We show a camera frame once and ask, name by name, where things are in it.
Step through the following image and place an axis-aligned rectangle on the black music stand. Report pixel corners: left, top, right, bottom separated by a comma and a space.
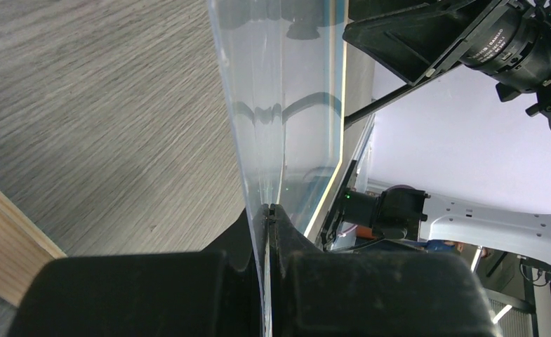
344, 85, 416, 130

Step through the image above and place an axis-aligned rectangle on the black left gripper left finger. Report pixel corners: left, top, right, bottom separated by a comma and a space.
8, 213, 262, 336

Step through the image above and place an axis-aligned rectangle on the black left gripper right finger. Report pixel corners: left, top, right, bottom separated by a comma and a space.
266, 204, 501, 336

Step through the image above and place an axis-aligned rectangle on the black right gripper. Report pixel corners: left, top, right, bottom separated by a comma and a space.
343, 1, 551, 130

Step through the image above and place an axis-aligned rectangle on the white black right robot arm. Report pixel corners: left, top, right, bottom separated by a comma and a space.
343, 1, 551, 269

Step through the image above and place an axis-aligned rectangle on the clear acrylic sheet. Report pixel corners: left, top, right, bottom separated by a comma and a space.
208, 1, 347, 336

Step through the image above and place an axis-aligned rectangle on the light wooden picture frame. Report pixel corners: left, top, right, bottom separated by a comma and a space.
0, 191, 67, 307

